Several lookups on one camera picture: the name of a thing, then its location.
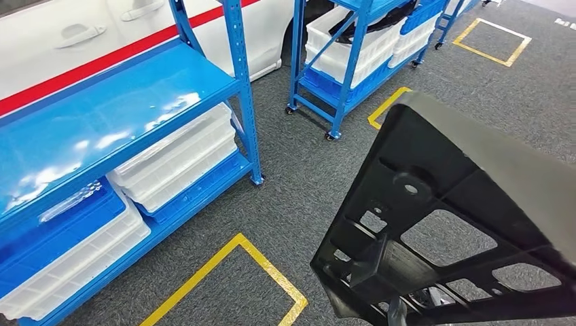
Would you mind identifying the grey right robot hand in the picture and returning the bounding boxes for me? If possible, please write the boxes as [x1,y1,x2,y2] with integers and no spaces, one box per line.
[386,294,410,326]

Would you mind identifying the black plastic plate frame part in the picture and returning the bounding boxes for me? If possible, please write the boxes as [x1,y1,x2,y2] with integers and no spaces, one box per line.
[309,91,576,326]

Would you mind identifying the blue wheeled shelf rack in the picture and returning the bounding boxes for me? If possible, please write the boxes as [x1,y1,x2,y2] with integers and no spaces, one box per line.
[285,0,451,142]
[433,0,480,50]

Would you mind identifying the blue metal shelf rack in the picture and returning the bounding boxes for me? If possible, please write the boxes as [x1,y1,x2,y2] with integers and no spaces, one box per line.
[0,0,265,326]

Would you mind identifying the yellow floor tape square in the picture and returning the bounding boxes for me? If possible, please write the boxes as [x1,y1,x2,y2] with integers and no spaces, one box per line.
[367,86,413,131]
[452,18,533,69]
[139,232,310,326]

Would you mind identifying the white car with red stripe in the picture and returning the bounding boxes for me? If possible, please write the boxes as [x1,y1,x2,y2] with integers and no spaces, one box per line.
[0,0,336,119]

